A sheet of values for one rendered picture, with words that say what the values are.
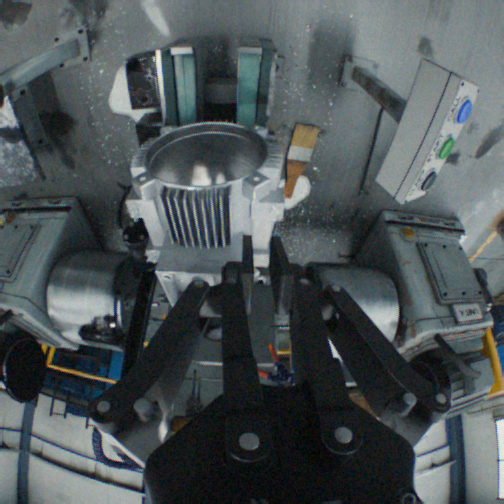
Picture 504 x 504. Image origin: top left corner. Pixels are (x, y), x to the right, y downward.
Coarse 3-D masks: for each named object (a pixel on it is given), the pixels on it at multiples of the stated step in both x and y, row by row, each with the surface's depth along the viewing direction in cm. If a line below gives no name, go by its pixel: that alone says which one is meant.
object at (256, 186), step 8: (168, 128) 34; (256, 128) 34; (264, 128) 34; (264, 136) 35; (136, 176) 27; (144, 176) 27; (248, 176) 27; (256, 176) 27; (264, 176) 27; (136, 184) 26; (144, 184) 26; (152, 184) 26; (248, 184) 26; (256, 184) 26; (264, 184) 26; (136, 192) 28; (144, 192) 26; (152, 192) 27; (248, 192) 27; (256, 192) 26; (264, 192) 27; (144, 200) 27; (256, 200) 27; (256, 272) 41; (256, 280) 42
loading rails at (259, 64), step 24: (168, 48) 26; (192, 48) 26; (240, 48) 27; (264, 48) 27; (168, 72) 29; (192, 72) 30; (240, 72) 30; (264, 72) 30; (168, 96) 32; (192, 96) 33; (216, 96) 40; (240, 96) 33; (264, 96) 32; (168, 120) 35; (192, 120) 36; (240, 120) 37; (264, 120) 35
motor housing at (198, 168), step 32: (192, 128) 35; (224, 128) 35; (160, 160) 34; (192, 160) 39; (224, 160) 40; (256, 160) 36; (160, 192) 25; (192, 192) 26; (224, 192) 27; (160, 224) 34; (192, 224) 29; (224, 224) 30; (256, 224) 34
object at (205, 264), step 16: (176, 240) 32; (240, 240) 32; (160, 256) 30; (176, 256) 30; (192, 256) 30; (208, 256) 30; (224, 256) 30; (240, 256) 30; (160, 272) 29; (176, 272) 29; (192, 272) 29; (208, 272) 29; (176, 288) 37
